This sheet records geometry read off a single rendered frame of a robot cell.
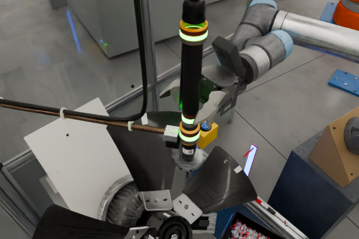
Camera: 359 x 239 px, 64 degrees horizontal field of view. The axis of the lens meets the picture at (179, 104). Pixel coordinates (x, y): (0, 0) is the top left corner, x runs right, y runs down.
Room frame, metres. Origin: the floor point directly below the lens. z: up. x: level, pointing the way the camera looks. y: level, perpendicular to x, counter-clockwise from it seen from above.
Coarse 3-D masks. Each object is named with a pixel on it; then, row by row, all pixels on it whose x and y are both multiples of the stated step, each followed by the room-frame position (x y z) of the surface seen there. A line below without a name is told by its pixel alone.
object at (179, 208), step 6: (180, 198) 0.43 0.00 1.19; (186, 198) 0.43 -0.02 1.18; (174, 204) 0.41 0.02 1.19; (180, 204) 0.41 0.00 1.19; (192, 204) 0.41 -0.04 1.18; (174, 210) 0.39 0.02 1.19; (180, 210) 0.39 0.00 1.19; (186, 210) 0.39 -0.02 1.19; (192, 210) 0.39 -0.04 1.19; (198, 210) 0.39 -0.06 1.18; (186, 216) 0.37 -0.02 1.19; (192, 216) 0.37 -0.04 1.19; (198, 216) 0.37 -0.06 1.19; (192, 222) 0.35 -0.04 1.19
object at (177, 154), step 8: (168, 128) 0.41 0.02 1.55; (176, 128) 0.41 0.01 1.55; (168, 136) 0.39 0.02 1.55; (176, 136) 0.39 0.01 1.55; (168, 144) 0.39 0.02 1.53; (176, 144) 0.38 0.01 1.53; (176, 152) 0.39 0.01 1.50; (200, 152) 0.41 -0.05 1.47; (176, 160) 0.39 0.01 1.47; (200, 160) 0.39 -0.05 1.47; (184, 168) 0.36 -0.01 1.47; (192, 168) 0.36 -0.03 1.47
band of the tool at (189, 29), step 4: (180, 24) 0.39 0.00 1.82; (184, 24) 0.41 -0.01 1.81; (188, 24) 0.42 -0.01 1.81; (200, 24) 0.41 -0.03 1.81; (204, 24) 0.41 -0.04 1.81; (184, 28) 0.38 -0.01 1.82; (188, 28) 0.38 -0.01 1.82; (192, 28) 0.42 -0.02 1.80; (196, 28) 0.42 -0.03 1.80; (200, 28) 0.38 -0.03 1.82; (204, 28) 0.38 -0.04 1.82; (192, 36) 0.38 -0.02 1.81; (196, 36) 0.38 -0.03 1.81; (188, 40) 0.38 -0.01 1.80; (200, 40) 0.38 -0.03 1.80
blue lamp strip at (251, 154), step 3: (252, 147) 0.63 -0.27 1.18; (255, 147) 0.63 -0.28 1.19; (252, 150) 0.63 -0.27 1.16; (255, 150) 0.62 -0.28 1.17; (249, 153) 0.64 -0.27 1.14; (252, 153) 0.63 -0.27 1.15; (249, 156) 0.63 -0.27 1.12; (252, 156) 0.63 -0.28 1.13; (249, 159) 0.63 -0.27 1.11; (252, 159) 0.62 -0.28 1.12; (246, 162) 0.64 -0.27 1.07; (249, 162) 0.63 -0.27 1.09; (246, 165) 0.63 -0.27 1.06; (249, 165) 0.63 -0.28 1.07; (246, 168) 0.63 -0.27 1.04; (249, 168) 0.62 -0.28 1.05; (246, 171) 0.63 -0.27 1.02
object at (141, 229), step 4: (132, 228) 0.30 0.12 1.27; (136, 228) 0.30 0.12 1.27; (140, 228) 0.31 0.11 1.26; (144, 228) 0.31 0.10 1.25; (148, 228) 0.31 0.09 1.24; (128, 232) 0.30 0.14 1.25; (132, 232) 0.30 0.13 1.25; (140, 232) 0.31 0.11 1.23; (144, 232) 0.31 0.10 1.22; (128, 236) 0.30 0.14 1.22; (136, 236) 0.31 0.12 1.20; (140, 236) 0.31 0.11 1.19
